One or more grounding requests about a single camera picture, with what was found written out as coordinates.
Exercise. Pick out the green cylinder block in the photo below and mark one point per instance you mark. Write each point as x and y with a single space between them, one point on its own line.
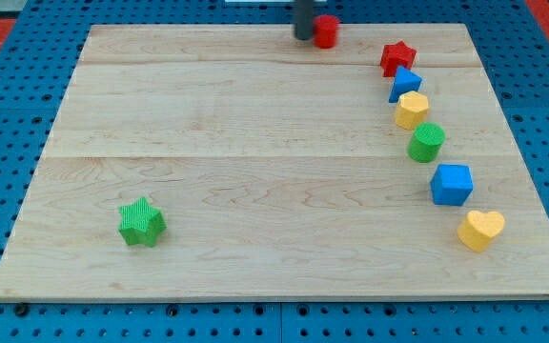
426 142

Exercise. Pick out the blue cube block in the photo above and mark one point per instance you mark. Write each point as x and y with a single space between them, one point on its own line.
451 185

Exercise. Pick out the blue triangle block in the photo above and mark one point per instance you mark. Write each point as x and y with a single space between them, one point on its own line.
405 80

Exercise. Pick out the green star block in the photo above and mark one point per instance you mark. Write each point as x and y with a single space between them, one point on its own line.
141 223

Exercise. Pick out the red cylinder block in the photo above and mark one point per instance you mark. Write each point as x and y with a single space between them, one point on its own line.
325 31

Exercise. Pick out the yellow heart block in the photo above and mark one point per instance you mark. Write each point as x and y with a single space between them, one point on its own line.
479 229

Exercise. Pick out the yellow hexagon block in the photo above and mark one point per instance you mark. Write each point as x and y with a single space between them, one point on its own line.
411 110

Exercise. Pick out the red star block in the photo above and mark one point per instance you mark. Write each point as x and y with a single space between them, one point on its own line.
396 55

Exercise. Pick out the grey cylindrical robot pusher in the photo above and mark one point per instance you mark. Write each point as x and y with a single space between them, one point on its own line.
303 15

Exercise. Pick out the wooden board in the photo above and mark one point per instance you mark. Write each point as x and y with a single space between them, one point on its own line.
279 171

